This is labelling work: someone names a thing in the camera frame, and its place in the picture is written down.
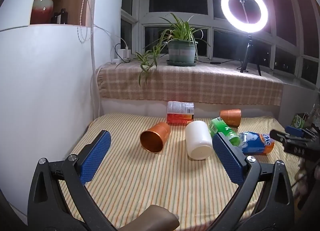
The green carton box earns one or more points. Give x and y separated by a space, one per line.
298 121

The white window frame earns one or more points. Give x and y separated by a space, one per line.
211 24

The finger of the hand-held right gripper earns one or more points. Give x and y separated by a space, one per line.
278 135
295 130

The green plant saucer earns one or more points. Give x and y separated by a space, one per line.
182 63

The white power strip with chargers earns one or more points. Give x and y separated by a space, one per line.
123 52

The striped yellow sheet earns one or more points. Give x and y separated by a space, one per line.
155 183

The tall dark bottle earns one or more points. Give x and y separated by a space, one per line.
64 17

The green plastic bottle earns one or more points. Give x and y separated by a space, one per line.
223 131

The plaid cloth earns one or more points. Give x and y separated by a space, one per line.
200 85

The large orange metal cup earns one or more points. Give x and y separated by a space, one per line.
155 138

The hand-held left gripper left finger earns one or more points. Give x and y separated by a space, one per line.
96 157

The person's right hand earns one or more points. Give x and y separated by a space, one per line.
301 179

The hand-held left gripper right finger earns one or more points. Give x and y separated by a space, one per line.
228 158

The brown rounded object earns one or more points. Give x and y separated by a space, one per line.
152 218

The black tripod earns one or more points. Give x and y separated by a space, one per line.
248 53

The small dark bottle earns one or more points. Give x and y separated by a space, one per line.
55 18

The white cup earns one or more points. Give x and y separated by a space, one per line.
198 141

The potted spider plant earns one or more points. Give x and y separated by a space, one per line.
181 49

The small orange metal cup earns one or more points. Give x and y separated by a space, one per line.
231 117

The orange bottle with white label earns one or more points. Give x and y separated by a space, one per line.
180 113

